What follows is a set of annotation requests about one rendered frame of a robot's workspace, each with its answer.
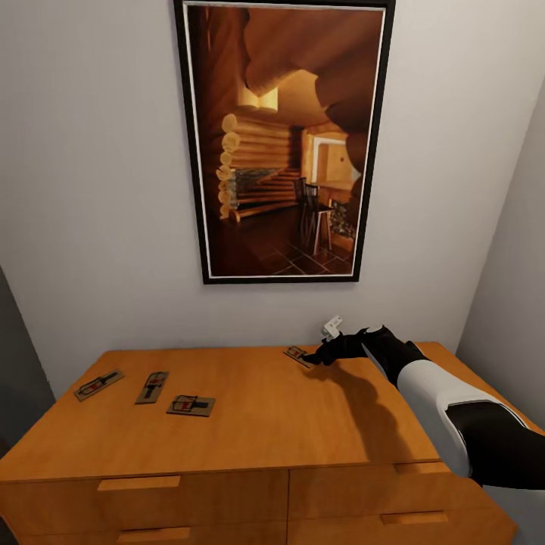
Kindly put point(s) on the door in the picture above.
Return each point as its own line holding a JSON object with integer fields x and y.
{"x": 25, "y": 394}

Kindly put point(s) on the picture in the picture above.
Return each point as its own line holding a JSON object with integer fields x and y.
{"x": 283, "y": 102}

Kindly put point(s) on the mousetrap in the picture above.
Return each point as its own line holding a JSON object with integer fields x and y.
{"x": 191, "y": 406}
{"x": 296, "y": 354}
{"x": 99, "y": 384}
{"x": 151, "y": 391}

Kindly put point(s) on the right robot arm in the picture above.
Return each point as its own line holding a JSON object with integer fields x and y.
{"x": 475, "y": 434}

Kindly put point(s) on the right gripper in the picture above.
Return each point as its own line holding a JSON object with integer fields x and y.
{"x": 329, "y": 352}

